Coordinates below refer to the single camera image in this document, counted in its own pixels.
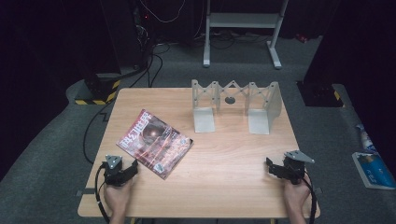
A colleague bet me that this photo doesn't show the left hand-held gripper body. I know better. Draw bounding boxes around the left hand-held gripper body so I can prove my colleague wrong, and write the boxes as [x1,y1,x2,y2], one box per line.
[102,154,134,188]

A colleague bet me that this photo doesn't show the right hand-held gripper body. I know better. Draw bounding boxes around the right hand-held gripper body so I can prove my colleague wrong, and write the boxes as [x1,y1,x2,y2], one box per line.
[280,149,316,186]

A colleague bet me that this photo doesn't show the red cover magazine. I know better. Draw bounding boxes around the red cover magazine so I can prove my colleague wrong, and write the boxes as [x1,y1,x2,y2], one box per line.
[115,108,194,181]

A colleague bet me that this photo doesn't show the grey expandable book rack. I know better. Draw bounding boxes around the grey expandable book rack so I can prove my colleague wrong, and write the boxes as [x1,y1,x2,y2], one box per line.
[191,78,284,136]

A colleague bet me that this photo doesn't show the person's left hand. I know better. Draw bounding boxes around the person's left hand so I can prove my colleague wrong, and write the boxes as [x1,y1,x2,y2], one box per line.
[103,178,134,218]

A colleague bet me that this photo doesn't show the person's right hand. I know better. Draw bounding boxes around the person's right hand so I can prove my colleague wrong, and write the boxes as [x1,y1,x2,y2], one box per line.
[282,174,313,217]

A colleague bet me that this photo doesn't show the blue and white box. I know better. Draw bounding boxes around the blue and white box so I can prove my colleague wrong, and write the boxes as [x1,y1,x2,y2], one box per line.
[351,150,396,191]

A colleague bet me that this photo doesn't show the black base with yellow stripes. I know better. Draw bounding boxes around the black base with yellow stripes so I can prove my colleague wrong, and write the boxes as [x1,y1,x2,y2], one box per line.
[74,72,122,106]
[295,80,347,108]

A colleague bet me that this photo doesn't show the dark computer tower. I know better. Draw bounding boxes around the dark computer tower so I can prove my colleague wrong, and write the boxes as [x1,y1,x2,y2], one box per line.
[98,0,151,70]

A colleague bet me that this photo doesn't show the white metal stand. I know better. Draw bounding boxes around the white metal stand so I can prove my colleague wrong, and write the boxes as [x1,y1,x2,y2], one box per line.
[202,0,290,70]

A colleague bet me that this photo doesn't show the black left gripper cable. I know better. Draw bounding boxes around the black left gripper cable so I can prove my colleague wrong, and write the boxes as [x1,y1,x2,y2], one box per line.
[93,162,112,224]

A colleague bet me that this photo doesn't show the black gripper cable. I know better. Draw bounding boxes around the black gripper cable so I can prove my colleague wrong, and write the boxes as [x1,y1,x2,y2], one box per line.
[300,177,318,220]
[93,162,112,224]

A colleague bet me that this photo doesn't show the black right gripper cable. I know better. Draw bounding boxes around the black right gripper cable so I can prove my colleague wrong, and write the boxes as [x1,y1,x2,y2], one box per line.
[300,177,318,220]

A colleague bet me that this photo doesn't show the black floor cable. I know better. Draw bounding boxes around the black floor cable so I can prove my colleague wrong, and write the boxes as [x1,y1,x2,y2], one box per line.
[81,98,118,165]

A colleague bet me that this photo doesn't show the bundle of black cables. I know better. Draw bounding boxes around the bundle of black cables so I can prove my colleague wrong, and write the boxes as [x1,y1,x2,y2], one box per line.
[128,42,172,89]

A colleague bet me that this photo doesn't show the white hanging cable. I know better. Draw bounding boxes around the white hanging cable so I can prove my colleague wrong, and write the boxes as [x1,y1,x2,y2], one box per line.
[138,0,187,24]

